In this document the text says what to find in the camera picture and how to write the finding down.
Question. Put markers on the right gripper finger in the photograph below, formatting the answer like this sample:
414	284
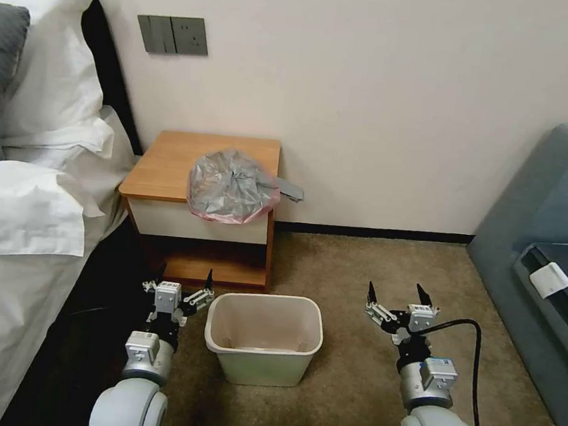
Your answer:
425	298
379	312

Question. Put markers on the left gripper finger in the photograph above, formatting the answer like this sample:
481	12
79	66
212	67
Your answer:
150	288
199	298

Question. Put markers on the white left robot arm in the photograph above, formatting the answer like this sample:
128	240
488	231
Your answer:
133	399

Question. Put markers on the beige plastic trash can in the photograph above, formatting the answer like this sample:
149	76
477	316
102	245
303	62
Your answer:
260	351

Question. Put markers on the grey garbage bag pink rim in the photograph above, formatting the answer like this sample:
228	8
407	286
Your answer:
231	188

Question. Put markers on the black baseboard strip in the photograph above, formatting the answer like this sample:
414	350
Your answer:
372	230

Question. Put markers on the wooden nightstand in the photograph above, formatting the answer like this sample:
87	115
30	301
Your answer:
167	171

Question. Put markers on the white paper label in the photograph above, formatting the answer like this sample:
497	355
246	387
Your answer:
551	280

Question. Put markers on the blue-grey sofa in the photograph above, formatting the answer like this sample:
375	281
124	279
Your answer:
526	206

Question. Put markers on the white duvet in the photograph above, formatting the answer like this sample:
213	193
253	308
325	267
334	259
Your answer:
18	207

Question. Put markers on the flat white pillow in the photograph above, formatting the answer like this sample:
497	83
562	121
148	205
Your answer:
74	145

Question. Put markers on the black headboard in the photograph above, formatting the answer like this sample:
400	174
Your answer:
116	81

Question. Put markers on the large white pillow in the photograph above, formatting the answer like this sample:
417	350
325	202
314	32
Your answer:
52	60

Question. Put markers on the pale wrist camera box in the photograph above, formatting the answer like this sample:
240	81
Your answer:
166	296
420	317

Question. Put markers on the grey wall switch panel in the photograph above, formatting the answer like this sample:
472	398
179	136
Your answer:
173	35

